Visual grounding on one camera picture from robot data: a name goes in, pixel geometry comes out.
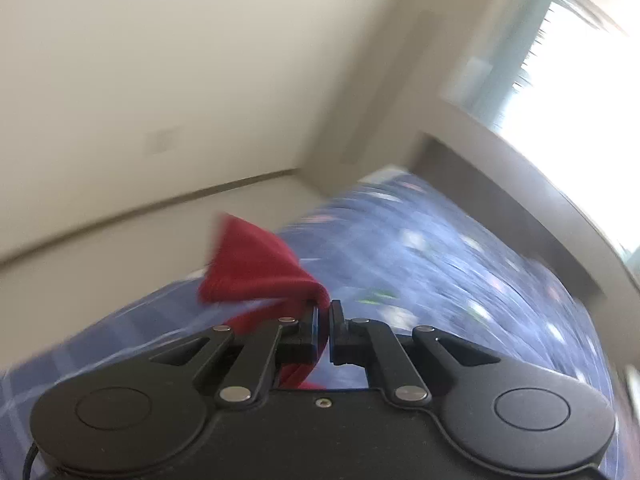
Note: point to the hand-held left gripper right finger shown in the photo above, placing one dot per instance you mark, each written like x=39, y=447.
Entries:
x=334, y=330

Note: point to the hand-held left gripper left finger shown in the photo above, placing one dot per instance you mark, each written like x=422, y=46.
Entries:
x=314, y=325

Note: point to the dark red knit garment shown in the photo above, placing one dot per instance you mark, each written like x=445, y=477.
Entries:
x=250, y=270

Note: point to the blue checked floral blanket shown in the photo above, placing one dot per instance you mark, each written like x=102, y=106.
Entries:
x=430, y=270

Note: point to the beige window ledge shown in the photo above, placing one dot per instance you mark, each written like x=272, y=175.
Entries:
x=505, y=160

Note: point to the bright window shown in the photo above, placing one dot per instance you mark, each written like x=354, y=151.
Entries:
x=580, y=85

